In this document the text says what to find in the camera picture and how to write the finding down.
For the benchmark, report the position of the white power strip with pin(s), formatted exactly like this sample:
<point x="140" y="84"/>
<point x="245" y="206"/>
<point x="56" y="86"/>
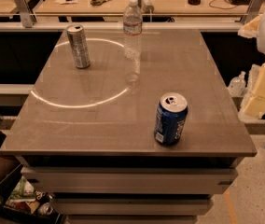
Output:
<point x="147" y="6"/>

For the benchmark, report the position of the right metal bracket post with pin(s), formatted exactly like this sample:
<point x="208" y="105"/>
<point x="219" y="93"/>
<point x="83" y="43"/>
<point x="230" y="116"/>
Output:
<point x="252" y="11"/>

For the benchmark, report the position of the left metal bracket post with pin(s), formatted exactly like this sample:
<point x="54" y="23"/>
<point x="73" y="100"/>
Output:
<point x="26" y="15"/>

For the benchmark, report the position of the silver energy drink can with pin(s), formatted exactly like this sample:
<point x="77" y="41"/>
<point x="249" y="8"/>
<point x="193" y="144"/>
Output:
<point x="78" y="43"/>

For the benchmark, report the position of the clear sanitizer bottle left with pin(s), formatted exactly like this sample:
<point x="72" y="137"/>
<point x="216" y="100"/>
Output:
<point x="237" y="85"/>

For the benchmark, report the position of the scissors with dark handles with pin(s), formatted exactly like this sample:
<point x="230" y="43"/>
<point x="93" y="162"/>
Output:
<point x="98" y="2"/>

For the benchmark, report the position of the metal bracket post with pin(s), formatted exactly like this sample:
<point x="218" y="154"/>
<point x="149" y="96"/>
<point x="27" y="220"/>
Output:
<point x="26" y="15"/>
<point x="252" y="11"/>

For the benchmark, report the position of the black bin with snacks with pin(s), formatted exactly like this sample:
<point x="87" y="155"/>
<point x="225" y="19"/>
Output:
<point x="26" y="205"/>

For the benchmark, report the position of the blue pepsi can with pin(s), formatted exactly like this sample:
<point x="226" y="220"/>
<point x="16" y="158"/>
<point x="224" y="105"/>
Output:
<point x="170" y="118"/>

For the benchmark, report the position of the clear plastic water bottle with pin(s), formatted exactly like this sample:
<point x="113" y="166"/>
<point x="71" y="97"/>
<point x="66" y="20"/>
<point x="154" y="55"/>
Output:
<point x="132" y="30"/>

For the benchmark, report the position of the grey drawer cabinet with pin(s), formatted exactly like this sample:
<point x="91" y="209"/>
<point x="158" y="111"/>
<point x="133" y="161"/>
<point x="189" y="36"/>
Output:
<point x="175" y="194"/>

